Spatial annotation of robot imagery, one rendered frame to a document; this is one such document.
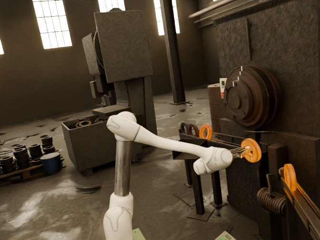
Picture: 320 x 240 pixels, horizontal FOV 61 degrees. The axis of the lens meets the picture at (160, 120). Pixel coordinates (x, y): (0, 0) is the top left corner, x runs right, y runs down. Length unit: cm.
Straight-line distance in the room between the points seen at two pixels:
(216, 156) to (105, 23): 322
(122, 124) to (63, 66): 1014
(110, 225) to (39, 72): 1019
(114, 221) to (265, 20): 162
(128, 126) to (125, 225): 59
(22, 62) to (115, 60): 763
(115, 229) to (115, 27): 324
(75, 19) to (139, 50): 761
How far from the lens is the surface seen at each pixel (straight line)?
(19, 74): 1160
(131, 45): 441
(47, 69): 1158
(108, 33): 429
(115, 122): 155
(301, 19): 189
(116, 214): 170
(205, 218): 269
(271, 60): 205
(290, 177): 170
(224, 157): 146
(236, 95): 198
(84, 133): 400
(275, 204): 191
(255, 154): 181
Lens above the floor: 147
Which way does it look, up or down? 12 degrees down
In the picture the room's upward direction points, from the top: 9 degrees counter-clockwise
